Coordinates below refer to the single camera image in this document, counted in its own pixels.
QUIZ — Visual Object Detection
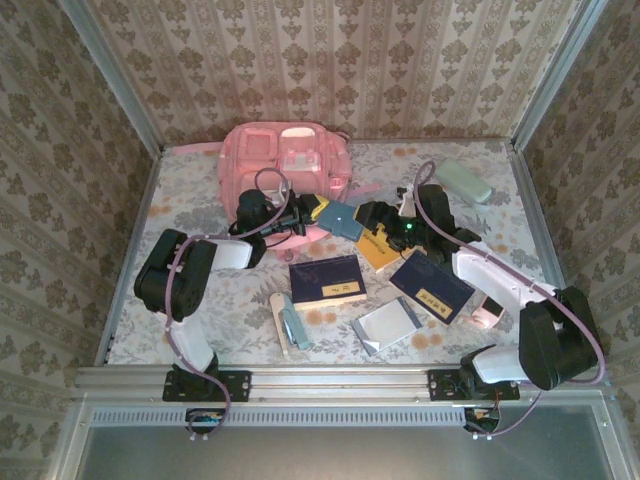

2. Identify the small blue-grey snap notebook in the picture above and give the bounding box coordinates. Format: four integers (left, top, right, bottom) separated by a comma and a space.
318, 202, 365, 242

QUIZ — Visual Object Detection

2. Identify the yellow paperback book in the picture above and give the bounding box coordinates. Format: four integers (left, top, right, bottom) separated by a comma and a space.
355, 219, 416, 274

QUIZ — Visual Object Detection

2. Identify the navy book with yellow label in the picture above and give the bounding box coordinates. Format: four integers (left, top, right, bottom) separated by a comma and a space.
288, 253, 367, 312
388, 249, 476, 325

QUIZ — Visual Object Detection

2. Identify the pink student backpack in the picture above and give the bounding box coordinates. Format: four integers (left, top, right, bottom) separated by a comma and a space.
172, 119, 384, 262

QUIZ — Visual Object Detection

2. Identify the silver grey notebook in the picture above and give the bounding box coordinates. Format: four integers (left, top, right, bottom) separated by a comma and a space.
349, 295, 424, 357

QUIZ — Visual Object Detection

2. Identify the teal grey stapler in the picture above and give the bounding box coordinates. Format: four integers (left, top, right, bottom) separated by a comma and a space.
282, 304, 311, 351

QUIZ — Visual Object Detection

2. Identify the pink white small device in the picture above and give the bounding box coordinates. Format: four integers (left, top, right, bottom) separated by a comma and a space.
464, 294, 504, 329

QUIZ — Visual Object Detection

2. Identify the floral table cover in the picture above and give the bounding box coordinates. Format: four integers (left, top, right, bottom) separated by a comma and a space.
106, 139, 572, 367

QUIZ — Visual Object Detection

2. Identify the grey metal panel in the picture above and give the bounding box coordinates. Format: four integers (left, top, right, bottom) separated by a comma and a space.
74, 424, 617, 480

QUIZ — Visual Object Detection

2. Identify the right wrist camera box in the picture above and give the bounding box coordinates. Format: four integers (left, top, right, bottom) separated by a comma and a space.
397, 185, 417, 217

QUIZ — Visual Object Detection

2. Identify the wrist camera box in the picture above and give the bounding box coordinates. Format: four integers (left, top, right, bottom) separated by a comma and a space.
271, 180, 295, 207
397, 185, 417, 217

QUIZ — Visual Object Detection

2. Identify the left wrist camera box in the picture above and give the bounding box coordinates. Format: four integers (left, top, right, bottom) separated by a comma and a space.
271, 180, 295, 207

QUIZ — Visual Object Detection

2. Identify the aluminium table side rail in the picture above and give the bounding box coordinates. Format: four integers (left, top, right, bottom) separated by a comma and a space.
508, 139, 587, 364
94, 143, 165, 366

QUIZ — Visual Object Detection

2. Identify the aluminium frame rail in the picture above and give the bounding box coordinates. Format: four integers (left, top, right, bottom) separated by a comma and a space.
73, 363, 612, 401

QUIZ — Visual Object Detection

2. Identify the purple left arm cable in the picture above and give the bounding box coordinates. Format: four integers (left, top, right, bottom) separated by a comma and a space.
164, 167, 294, 441

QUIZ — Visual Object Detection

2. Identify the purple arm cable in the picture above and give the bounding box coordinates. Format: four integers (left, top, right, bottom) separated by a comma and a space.
164, 167, 294, 441
412, 160, 609, 441

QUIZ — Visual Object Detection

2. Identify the grey slotted cable duct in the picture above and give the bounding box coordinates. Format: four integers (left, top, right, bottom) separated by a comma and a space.
89, 405, 474, 427

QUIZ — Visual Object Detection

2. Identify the aluminium corner post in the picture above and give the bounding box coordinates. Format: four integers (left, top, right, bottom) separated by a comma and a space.
55, 0, 166, 154
509, 0, 609, 151

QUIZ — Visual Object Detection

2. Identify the black wire connector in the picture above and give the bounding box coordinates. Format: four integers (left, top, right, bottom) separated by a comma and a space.
185, 407, 227, 444
462, 405, 503, 442

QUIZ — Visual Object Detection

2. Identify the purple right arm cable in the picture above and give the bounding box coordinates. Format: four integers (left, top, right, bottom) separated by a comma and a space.
412, 160, 609, 441

